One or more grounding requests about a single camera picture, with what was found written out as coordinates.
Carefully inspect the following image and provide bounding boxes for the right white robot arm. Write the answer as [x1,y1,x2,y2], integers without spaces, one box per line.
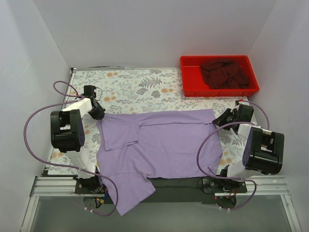
[204,101,284,192]

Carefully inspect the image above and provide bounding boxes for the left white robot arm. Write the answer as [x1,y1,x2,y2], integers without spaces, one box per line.
[50,97,105,192]

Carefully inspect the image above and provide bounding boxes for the aluminium frame rail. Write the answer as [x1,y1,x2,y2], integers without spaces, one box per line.
[20,175,301,232]

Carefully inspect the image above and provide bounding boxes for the red plastic bin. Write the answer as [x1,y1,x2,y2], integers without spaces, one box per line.
[180,55,259,97]

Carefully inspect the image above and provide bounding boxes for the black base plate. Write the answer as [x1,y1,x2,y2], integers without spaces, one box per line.
[73,176,247,208]

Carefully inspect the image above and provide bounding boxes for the purple t shirt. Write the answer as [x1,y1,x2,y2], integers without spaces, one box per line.
[97,109,223,215]

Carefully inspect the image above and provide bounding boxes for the dark red t shirt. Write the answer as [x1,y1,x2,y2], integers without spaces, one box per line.
[200,60,251,89]

